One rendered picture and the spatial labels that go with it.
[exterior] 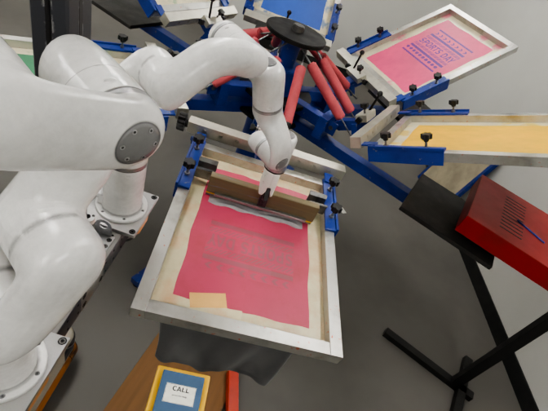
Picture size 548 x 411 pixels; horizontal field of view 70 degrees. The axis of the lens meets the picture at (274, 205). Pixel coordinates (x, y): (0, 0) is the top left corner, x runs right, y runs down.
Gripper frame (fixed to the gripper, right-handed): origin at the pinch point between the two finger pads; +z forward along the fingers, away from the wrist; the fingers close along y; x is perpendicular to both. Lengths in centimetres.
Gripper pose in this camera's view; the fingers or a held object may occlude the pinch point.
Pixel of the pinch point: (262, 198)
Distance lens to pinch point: 141.7
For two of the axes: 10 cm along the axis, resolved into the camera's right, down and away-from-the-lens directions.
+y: -0.7, 6.7, -7.4
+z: -2.9, 6.9, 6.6
